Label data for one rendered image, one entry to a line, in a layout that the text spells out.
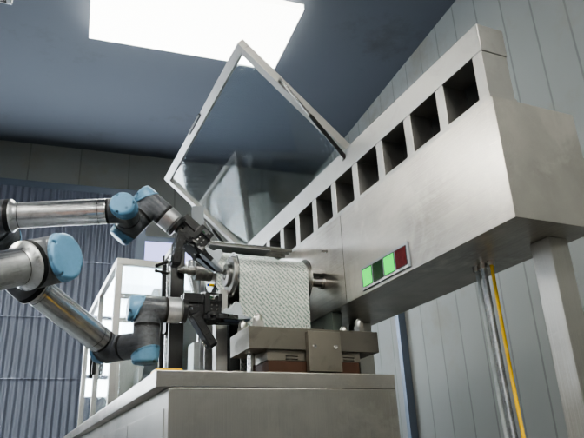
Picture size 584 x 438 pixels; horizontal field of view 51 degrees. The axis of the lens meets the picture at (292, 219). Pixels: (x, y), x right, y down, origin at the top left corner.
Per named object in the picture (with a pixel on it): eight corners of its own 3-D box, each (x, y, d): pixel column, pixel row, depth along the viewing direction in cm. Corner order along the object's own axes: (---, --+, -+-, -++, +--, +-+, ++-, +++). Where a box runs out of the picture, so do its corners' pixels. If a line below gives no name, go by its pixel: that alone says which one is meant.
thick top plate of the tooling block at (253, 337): (229, 358, 176) (229, 337, 178) (352, 361, 191) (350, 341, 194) (248, 348, 162) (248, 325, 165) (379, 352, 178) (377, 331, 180)
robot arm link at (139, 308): (124, 327, 175) (126, 297, 178) (162, 328, 179) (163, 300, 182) (129, 320, 168) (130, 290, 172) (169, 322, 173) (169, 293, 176)
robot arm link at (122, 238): (103, 222, 184) (130, 196, 188) (109, 235, 194) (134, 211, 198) (123, 238, 183) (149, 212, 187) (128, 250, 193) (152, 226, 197)
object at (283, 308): (239, 345, 183) (239, 285, 190) (310, 348, 192) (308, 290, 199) (240, 345, 183) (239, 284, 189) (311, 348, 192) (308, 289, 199)
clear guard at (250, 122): (170, 178, 298) (170, 178, 298) (244, 250, 300) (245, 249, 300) (242, 50, 209) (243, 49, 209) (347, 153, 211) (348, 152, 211)
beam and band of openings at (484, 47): (173, 346, 401) (174, 312, 409) (185, 347, 404) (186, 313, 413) (490, 97, 141) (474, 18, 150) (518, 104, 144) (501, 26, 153)
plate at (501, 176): (167, 394, 389) (169, 346, 401) (209, 394, 400) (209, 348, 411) (507, 215, 128) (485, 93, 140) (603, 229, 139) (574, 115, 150)
